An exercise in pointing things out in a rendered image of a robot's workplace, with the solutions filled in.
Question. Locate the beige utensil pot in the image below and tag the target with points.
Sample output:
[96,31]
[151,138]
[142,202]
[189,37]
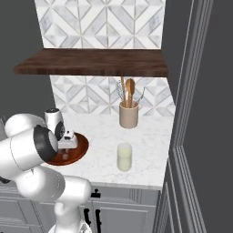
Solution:
[129,118]

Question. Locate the dark wooden shelf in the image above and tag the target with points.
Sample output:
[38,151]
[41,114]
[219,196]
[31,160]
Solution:
[91,62]

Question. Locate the grey tall cabinet panel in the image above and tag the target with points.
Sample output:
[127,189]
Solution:
[197,127]

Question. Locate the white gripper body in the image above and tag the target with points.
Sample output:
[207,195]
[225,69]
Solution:
[68,143]

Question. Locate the brown round bowl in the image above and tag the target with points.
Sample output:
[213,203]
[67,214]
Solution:
[79,149]

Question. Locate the pale ice cube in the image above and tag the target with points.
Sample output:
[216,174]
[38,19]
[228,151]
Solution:
[65,156]

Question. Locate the black drawer knob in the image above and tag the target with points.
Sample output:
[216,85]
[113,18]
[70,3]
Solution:
[96,193]

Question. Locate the glass of lemonade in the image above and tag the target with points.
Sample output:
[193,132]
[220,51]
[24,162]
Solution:
[124,159]

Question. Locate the metal utensil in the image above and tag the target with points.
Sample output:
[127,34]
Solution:
[140,95]

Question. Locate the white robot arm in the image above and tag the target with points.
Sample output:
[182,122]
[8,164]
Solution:
[27,157]

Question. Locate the grey cupboard run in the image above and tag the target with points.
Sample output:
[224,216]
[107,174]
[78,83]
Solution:
[21,212]

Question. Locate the metal whisk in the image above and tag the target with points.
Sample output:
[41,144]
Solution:
[119,89]

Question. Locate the grey drawer front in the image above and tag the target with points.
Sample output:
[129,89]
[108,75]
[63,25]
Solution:
[127,194]

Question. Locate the grey cupboard door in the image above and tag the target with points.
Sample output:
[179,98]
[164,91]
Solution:
[127,220]

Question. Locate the wooden spoon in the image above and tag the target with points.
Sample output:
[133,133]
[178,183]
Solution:
[130,88]

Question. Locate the wooden spatula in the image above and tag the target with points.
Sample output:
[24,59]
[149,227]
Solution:
[123,89]

